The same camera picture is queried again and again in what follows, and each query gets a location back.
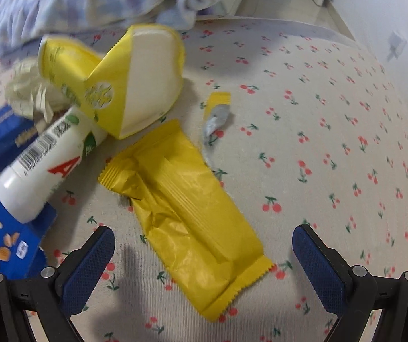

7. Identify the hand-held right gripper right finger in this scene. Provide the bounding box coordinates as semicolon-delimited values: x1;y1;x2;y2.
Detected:
291;224;408;342

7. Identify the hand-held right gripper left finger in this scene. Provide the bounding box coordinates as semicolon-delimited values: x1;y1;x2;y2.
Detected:
0;225;116;342

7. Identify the yellow plastic wrapper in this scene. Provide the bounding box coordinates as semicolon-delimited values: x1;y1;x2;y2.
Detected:
98;119;275;323

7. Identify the blue carton box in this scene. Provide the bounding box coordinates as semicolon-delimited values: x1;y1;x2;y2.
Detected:
0;104;40;173

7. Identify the crushed yellow paper cup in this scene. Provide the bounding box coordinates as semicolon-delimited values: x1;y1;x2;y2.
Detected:
38;23;185;140

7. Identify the blue flat snack box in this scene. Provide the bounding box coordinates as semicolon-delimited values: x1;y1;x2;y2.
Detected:
0;194;58;280

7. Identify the white plastic bottle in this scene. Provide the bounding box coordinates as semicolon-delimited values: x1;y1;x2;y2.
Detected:
0;105;107;223

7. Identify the cherry print bed sheet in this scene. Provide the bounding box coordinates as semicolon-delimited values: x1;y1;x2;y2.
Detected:
0;14;408;342

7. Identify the small torn yellow wrapper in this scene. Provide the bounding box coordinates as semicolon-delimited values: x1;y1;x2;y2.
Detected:
201;92;232;164

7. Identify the crumpled clear plastic wrapper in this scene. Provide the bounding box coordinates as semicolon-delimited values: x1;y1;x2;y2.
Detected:
4;58;80;122

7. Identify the blue plaid quilt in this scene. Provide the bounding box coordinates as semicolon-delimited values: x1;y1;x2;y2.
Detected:
0;0;233;65

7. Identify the white wall socket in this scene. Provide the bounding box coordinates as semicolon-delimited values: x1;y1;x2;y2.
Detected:
385;31;407;61

